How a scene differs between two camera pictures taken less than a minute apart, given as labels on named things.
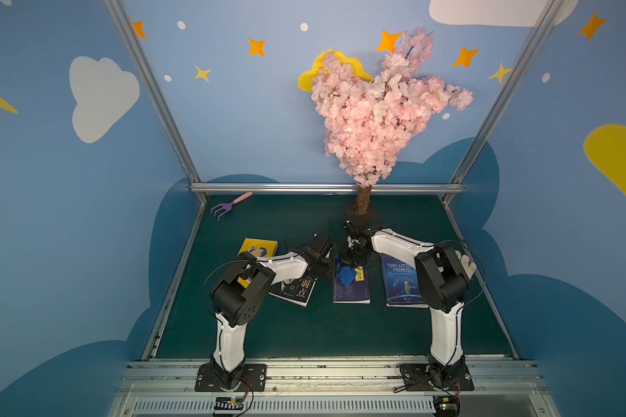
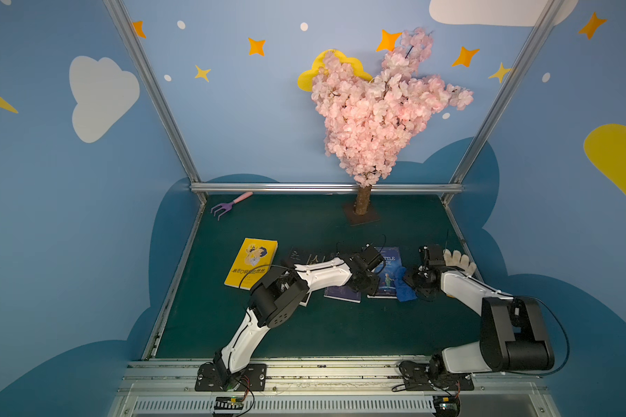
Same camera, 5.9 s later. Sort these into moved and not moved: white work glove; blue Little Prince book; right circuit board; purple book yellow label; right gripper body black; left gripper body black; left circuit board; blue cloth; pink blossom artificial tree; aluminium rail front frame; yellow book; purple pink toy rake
Moved: purple book yellow label; right gripper body black; left gripper body black; blue Little Prince book; blue cloth
Not moved: yellow book; right circuit board; left circuit board; pink blossom artificial tree; white work glove; purple pink toy rake; aluminium rail front frame
